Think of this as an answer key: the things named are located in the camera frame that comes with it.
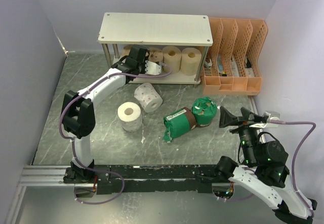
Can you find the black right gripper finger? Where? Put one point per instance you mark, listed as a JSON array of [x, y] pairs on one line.
[[249, 117], [227, 119]]

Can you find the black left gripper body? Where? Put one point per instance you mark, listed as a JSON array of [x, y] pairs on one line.
[[142, 69]]

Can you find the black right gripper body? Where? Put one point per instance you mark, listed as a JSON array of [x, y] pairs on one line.
[[249, 139]]

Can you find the brown roll white label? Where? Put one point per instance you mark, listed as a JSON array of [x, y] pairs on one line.
[[126, 50]]

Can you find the green paper roll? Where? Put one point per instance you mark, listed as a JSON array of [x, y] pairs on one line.
[[204, 110]]

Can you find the brown roll with cartoon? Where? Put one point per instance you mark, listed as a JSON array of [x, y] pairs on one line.
[[155, 55]]

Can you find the tan unwrapped paper roll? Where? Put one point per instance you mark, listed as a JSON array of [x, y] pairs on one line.
[[172, 57], [191, 58]]

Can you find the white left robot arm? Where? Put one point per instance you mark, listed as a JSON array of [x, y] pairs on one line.
[[77, 119]]

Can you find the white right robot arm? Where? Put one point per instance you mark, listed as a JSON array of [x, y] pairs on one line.
[[264, 172]]

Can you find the white two-tier shelf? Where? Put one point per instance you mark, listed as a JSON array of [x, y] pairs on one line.
[[156, 30]]

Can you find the white roll with red dots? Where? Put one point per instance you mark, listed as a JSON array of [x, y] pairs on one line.
[[148, 97]]

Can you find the white packets in organizer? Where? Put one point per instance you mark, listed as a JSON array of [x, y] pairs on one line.
[[234, 68]]

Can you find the white upright paper roll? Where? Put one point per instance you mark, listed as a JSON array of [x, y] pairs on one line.
[[130, 117]]

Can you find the green wrapped roll brown band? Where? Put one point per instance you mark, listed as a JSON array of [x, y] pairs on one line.
[[178, 123]]

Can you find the black item in organizer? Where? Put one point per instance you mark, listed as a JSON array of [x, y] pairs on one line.
[[248, 63]]

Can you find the orange plastic file organizer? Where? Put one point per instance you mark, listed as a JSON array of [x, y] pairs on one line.
[[237, 39]]

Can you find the grey white tape dispenser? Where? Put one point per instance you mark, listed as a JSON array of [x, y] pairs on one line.
[[208, 63]]

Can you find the blue item in organizer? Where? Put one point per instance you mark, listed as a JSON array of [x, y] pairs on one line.
[[220, 64]]

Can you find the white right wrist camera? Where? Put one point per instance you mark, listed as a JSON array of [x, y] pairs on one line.
[[268, 115]]

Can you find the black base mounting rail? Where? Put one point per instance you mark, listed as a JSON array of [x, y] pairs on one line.
[[146, 179]]

